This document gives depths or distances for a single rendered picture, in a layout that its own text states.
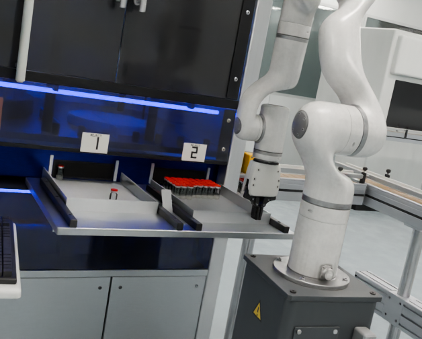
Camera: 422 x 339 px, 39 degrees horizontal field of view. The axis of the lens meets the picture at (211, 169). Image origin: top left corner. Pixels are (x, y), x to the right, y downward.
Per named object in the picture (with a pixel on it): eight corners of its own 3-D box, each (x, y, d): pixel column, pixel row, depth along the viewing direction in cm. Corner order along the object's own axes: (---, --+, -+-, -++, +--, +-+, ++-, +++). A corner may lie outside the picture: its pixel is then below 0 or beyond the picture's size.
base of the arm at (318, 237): (364, 290, 141) (382, 217, 138) (295, 289, 134) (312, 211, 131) (322, 261, 158) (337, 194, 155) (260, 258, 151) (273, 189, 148)
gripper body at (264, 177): (274, 156, 176) (267, 193, 178) (244, 153, 171) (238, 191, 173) (288, 161, 169) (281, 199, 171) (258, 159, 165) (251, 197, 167)
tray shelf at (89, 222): (24, 182, 183) (25, 176, 183) (222, 194, 215) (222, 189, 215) (56, 235, 142) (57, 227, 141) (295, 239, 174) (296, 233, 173)
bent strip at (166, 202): (158, 208, 174) (160, 189, 173) (167, 208, 175) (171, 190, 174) (175, 223, 161) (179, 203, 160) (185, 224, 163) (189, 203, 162)
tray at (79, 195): (41, 177, 185) (42, 167, 184) (120, 182, 197) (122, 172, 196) (65, 210, 156) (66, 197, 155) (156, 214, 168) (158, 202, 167)
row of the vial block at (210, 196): (168, 195, 191) (171, 181, 190) (217, 198, 199) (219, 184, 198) (171, 197, 189) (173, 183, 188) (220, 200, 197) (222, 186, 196)
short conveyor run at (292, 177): (222, 198, 217) (230, 157, 215) (205, 187, 231) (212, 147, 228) (365, 206, 249) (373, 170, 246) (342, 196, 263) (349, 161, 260)
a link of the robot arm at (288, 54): (263, 30, 154) (240, 142, 161) (314, 40, 161) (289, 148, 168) (248, 27, 162) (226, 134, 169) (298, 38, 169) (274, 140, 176)
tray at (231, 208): (148, 189, 195) (150, 179, 194) (218, 193, 207) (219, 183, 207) (191, 222, 166) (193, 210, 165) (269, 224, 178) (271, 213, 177)
